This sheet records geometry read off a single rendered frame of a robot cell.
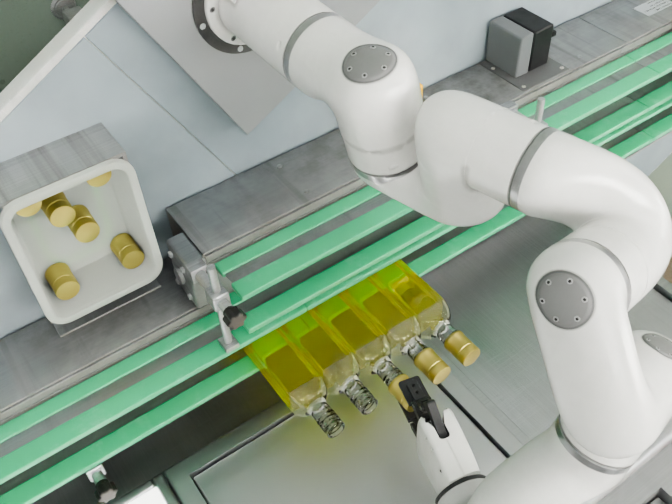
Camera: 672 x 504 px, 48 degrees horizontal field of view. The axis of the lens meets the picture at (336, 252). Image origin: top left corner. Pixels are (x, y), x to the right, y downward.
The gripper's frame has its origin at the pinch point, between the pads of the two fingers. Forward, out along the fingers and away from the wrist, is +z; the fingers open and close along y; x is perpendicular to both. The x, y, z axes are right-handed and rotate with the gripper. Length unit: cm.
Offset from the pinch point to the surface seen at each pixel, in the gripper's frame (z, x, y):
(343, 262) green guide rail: 23.1, 1.6, 6.3
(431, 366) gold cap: 3.1, -4.2, 1.6
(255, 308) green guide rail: 19.4, 16.9, 6.4
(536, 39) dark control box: 46, -43, 22
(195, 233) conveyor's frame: 28.7, 22.2, 15.6
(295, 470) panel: 2.4, 18.0, -12.5
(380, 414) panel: 6.6, 2.4, -12.6
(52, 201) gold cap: 28, 39, 29
